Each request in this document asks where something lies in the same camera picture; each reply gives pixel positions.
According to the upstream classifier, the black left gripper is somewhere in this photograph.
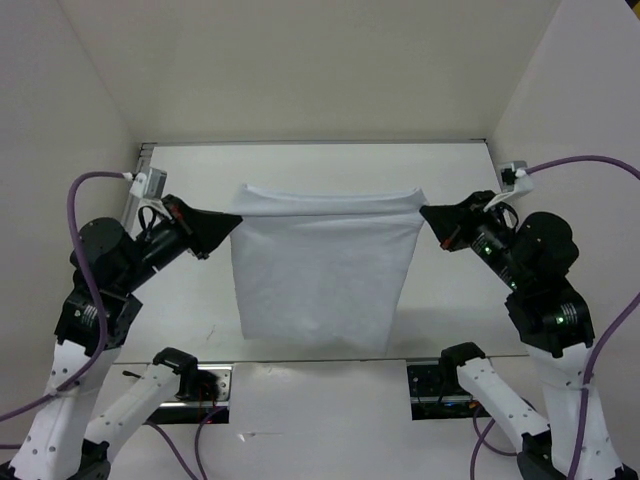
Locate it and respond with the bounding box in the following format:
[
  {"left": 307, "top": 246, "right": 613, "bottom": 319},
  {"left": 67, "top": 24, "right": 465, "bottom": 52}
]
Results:
[{"left": 120, "top": 191, "right": 243, "bottom": 288}]

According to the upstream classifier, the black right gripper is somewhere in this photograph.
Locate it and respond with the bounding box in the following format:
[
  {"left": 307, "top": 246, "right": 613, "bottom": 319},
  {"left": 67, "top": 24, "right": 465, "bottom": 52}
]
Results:
[{"left": 421, "top": 186, "right": 529, "bottom": 284}]

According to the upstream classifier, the white skirt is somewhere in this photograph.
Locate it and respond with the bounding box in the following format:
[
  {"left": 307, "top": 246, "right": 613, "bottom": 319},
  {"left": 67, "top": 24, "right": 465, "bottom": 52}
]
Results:
[{"left": 230, "top": 184, "right": 427, "bottom": 353}]

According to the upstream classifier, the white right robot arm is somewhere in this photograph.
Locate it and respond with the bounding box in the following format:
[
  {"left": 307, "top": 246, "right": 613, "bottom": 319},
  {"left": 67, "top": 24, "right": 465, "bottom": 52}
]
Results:
[{"left": 420, "top": 191, "right": 638, "bottom": 479}]

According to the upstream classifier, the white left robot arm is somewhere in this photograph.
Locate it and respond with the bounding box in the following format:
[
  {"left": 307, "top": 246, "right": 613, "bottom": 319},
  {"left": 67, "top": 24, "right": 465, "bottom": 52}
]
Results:
[{"left": 1, "top": 195, "right": 242, "bottom": 479}]

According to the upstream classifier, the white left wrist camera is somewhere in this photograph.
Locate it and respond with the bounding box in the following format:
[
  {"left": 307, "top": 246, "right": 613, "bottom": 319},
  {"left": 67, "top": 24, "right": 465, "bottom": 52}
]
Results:
[{"left": 130, "top": 167, "right": 167, "bottom": 200}]

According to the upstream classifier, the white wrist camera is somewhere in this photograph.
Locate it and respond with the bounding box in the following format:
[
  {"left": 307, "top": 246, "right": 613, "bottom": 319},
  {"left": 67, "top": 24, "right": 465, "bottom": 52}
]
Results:
[
  {"left": 130, "top": 167, "right": 167, "bottom": 200},
  {"left": 484, "top": 161, "right": 534, "bottom": 212}
]

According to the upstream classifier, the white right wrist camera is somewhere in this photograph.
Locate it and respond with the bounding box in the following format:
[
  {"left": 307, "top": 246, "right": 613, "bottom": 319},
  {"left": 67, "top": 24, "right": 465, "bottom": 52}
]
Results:
[{"left": 484, "top": 161, "right": 534, "bottom": 212}]

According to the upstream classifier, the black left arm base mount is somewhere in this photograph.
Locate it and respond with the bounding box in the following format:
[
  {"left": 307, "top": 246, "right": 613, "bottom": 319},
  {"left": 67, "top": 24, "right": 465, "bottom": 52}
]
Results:
[{"left": 150, "top": 363, "right": 233, "bottom": 425}]

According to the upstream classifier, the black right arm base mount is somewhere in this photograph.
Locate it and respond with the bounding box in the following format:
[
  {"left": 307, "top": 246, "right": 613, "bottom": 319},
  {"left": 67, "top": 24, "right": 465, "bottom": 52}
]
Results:
[{"left": 406, "top": 363, "right": 487, "bottom": 421}]

